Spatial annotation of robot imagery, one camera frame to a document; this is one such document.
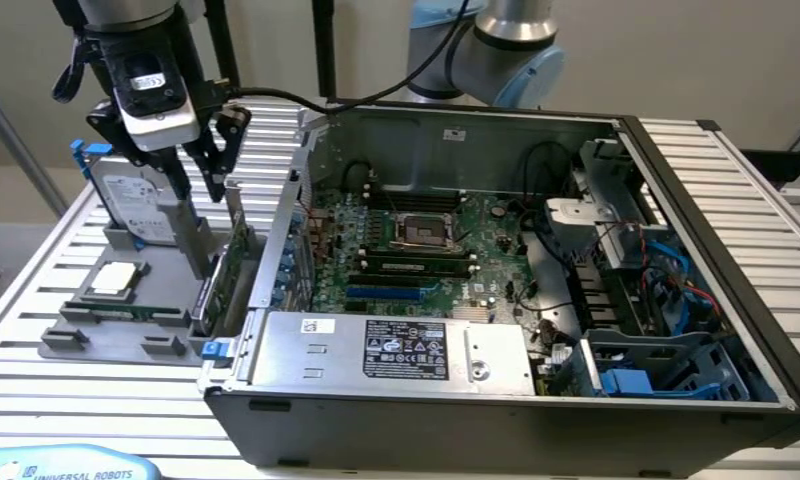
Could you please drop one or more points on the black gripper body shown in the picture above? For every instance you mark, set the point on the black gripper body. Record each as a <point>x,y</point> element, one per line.
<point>196,65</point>

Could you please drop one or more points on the silver power supply unit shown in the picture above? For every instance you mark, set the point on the silver power supply unit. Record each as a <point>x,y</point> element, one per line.
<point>347,370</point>

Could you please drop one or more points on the green graphics card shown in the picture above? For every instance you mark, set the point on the green graphics card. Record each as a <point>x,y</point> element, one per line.
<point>236,250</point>

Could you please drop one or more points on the green RAM stick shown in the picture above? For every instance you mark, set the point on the green RAM stick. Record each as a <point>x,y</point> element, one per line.
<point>134,310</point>

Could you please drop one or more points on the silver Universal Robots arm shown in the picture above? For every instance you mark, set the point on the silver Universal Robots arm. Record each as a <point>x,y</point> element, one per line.
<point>514,30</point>

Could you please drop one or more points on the green motherboard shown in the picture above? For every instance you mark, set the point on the green motherboard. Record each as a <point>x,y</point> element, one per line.
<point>494,240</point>

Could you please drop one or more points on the silver CPU chip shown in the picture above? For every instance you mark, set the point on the silver CPU chip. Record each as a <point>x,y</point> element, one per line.
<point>115,277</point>

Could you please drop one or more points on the grey metal pole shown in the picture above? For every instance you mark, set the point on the grey metal pole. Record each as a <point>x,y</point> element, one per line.
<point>20,140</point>

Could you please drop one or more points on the RAM stick with white label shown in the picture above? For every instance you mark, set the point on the RAM stick with white label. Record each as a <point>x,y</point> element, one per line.
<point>414,266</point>

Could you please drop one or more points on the hard disk with blue rails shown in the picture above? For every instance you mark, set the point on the hard disk with blue rails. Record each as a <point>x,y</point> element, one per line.
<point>130,200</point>

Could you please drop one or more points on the CPU socket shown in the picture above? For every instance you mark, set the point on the CPU socket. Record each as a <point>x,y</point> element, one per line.
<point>422,230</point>

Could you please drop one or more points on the black RAM slot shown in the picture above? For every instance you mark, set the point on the black RAM slot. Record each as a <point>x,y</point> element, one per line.
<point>417,196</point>
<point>414,254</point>

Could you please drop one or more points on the black open PC case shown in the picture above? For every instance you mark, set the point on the black open PC case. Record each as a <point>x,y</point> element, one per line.
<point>441,435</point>

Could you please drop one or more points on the blue expansion slot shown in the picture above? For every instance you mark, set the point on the blue expansion slot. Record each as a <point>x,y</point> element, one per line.
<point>383,292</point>

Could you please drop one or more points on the black expansion slot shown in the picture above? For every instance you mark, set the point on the black expansion slot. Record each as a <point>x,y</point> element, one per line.
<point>383,280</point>

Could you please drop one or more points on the blue Universal Robots cap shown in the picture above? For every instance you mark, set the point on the blue Universal Robots cap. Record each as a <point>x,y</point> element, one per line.
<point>60,462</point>

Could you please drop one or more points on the black frame post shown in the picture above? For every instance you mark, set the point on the black frame post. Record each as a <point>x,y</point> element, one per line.
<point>325,50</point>
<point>222,45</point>

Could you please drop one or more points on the grey parts rack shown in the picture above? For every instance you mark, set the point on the grey parts rack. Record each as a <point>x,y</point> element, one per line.
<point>127,340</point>

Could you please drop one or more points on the grey blue disk bay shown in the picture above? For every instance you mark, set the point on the grey blue disk bay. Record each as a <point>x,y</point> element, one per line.
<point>641,342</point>

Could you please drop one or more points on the grey metal drive cage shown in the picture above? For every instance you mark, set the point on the grey metal drive cage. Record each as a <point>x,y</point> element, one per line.
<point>614,185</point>

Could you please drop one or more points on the black box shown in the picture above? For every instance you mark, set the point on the black box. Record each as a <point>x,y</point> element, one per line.
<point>770,170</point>

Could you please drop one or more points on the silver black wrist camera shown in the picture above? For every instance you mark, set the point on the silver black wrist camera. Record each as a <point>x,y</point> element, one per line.
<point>160,120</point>

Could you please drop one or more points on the blue case latch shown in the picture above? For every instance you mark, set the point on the blue case latch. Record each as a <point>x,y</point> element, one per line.
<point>215,350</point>

